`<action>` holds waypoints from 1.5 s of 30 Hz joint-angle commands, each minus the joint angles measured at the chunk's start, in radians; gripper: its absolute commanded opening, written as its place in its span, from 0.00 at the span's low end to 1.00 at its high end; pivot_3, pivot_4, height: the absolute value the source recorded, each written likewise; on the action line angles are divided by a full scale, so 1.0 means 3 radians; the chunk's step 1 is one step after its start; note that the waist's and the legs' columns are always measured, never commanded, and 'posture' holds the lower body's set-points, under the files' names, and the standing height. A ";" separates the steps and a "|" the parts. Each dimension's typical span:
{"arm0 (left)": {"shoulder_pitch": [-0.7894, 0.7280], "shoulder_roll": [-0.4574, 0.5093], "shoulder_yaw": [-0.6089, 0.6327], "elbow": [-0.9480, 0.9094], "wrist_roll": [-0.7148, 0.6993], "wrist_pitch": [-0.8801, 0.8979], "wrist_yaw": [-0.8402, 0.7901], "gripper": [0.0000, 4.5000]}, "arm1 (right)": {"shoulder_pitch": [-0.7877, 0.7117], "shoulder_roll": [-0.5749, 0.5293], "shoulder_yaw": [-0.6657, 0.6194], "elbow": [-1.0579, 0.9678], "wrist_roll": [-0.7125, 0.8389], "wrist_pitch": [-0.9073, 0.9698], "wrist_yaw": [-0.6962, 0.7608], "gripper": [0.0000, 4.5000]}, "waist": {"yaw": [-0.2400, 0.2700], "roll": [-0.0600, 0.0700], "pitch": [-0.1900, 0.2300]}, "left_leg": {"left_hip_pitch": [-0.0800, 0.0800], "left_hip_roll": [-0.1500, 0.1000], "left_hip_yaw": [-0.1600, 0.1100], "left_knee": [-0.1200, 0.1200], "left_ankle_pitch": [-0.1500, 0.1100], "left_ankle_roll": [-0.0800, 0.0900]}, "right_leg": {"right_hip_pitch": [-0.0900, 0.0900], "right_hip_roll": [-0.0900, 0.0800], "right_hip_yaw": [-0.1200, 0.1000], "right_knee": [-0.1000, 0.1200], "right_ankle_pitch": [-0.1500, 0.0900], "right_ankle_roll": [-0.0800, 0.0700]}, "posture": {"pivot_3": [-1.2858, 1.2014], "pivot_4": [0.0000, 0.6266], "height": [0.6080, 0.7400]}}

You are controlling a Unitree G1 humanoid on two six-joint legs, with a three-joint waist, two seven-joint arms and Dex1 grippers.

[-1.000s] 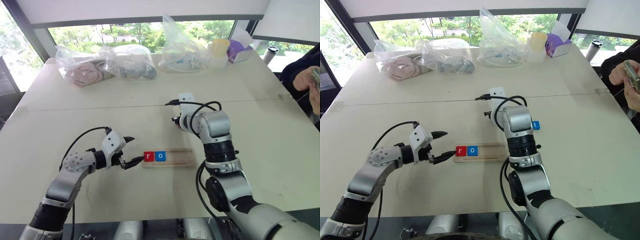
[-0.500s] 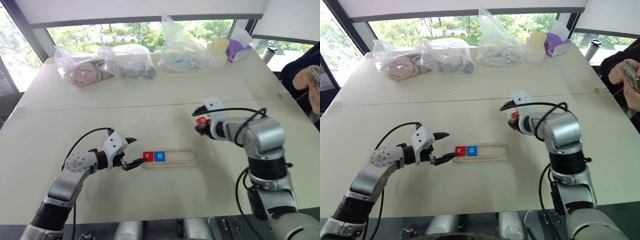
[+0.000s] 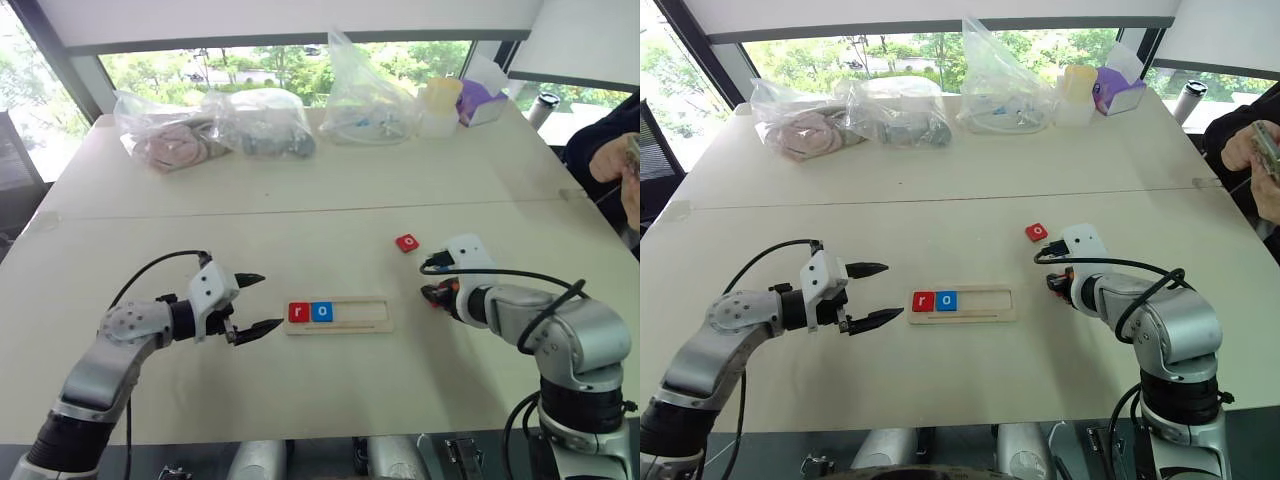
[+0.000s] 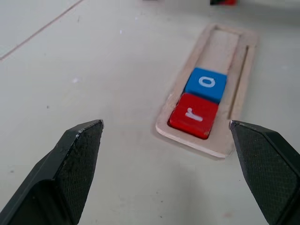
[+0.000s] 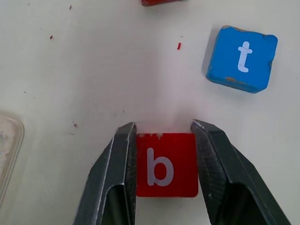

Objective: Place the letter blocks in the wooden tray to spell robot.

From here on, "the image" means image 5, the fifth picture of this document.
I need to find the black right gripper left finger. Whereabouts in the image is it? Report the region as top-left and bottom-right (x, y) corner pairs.
(73, 121), (137, 225)

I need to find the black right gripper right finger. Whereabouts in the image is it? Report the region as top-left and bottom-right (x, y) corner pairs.
(190, 119), (292, 225)

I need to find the clear plastic tray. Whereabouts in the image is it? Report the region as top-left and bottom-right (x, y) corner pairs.
(0, 115), (25, 195)

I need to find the blue letter t block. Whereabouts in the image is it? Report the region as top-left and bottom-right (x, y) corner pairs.
(206, 25), (278, 94)

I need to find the red letter b block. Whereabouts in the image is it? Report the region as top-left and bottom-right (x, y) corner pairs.
(135, 132), (199, 198)

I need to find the red wooden block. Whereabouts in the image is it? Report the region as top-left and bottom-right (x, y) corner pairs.
(141, 0), (186, 7)

